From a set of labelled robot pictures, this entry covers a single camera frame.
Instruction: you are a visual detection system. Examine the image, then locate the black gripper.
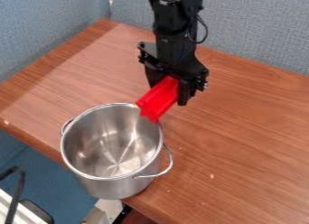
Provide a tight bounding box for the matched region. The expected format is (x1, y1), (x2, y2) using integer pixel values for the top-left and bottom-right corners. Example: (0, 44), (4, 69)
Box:
(138, 32), (209, 106)

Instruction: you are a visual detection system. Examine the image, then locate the metal pot with handles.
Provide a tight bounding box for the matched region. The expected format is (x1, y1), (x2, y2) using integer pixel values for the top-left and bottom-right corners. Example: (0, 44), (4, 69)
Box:
(59, 103), (174, 200)

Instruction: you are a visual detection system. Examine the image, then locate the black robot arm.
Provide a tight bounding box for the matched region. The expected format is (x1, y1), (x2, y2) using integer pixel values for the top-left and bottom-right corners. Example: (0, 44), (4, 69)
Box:
(138, 0), (209, 106)

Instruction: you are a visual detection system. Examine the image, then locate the white ribbed appliance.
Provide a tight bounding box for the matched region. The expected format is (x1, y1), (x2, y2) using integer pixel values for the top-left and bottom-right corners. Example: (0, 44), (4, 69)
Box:
(0, 189), (47, 224)

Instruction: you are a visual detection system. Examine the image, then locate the white bracket under table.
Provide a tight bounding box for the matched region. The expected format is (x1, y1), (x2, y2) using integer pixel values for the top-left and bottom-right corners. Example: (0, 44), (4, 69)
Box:
(81, 200), (123, 224)

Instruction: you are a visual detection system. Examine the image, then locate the black cable lower left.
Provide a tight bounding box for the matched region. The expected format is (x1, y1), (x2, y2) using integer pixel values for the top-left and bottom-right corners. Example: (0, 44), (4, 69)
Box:
(0, 165), (27, 224)

